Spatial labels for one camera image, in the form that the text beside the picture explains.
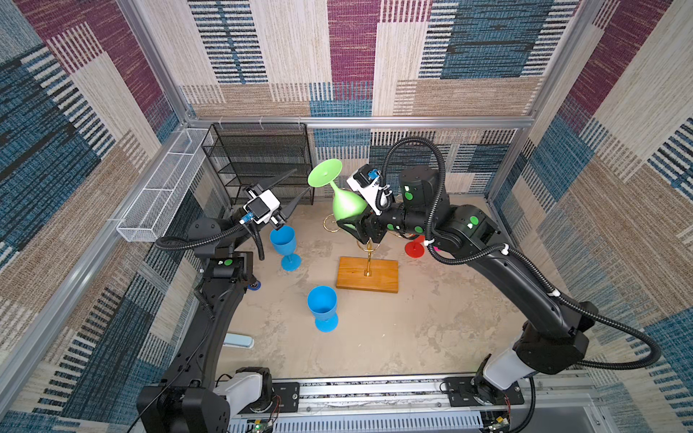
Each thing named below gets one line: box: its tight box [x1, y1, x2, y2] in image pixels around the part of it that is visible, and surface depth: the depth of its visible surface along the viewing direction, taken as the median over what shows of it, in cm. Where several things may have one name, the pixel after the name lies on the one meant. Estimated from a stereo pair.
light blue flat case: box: [222, 332, 255, 350], surface depth 81 cm
